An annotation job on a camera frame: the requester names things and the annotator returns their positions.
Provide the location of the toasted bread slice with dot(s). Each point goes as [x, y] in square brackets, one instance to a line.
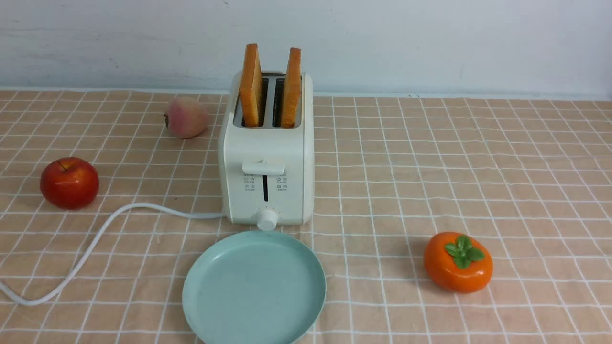
[292, 89]
[250, 89]

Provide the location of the white two-slot toaster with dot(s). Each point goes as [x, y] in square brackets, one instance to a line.
[267, 172]

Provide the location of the light blue round plate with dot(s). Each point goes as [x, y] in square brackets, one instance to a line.
[254, 287]

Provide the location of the pink peach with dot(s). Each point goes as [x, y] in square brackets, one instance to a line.
[185, 117]

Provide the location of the orange persimmon with green leaves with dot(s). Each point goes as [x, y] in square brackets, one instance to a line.
[457, 262]

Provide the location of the peach checkered tablecloth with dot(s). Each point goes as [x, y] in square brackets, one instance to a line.
[528, 179]

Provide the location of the red apple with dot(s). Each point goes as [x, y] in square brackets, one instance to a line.
[69, 183]

